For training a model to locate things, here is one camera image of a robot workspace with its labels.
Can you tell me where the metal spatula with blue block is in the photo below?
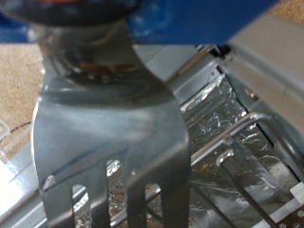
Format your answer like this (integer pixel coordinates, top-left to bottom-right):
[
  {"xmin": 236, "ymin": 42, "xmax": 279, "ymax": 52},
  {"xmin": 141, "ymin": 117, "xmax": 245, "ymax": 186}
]
[{"xmin": 0, "ymin": 0, "xmax": 281, "ymax": 228}]

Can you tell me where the silver toaster oven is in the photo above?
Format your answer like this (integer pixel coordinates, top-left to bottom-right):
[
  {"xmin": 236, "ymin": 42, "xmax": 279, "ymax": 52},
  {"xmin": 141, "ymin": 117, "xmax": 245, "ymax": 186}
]
[{"xmin": 136, "ymin": 12, "xmax": 304, "ymax": 228}]

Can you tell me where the wire rack with foil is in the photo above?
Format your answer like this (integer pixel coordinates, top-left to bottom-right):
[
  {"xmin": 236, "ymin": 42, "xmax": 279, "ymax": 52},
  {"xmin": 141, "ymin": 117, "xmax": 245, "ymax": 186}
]
[{"xmin": 72, "ymin": 74, "xmax": 304, "ymax": 228}]

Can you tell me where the wire oven rack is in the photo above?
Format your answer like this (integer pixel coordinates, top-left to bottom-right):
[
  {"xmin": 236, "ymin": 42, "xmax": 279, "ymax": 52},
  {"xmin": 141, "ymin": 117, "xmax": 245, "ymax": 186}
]
[{"xmin": 107, "ymin": 112, "xmax": 304, "ymax": 228}]

